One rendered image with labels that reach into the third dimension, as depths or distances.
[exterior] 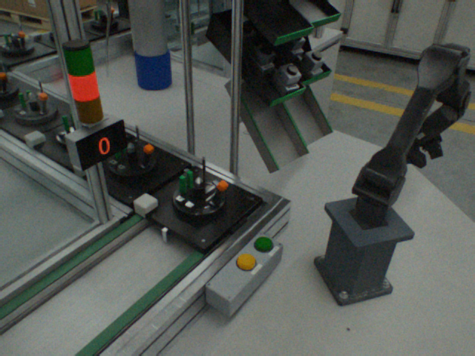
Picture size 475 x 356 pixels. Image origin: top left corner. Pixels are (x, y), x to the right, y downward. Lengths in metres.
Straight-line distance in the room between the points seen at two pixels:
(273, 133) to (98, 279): 0.61
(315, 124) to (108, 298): 0.80
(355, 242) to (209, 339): 0.38
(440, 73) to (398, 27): 3.91
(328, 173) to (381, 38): 3.57
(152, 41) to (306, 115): 0.80
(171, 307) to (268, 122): 0.60
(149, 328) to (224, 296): 0.16
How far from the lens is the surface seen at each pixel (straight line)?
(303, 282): 1.10
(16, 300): 1.03
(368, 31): 4.94
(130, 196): 1.16
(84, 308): 1.01
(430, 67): 0.98
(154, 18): 1.86
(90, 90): 0.88
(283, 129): 1.27
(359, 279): 1.04
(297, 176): 1.41
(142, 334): 0.89
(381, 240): 0.95
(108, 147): 0.95
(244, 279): 0.95
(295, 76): 1.12
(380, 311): 1.09
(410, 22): 4.84
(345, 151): 1.58
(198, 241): 1.02
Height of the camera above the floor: 1.70
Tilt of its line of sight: 37 degrees down
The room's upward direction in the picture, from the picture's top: 2 degrees clockwise
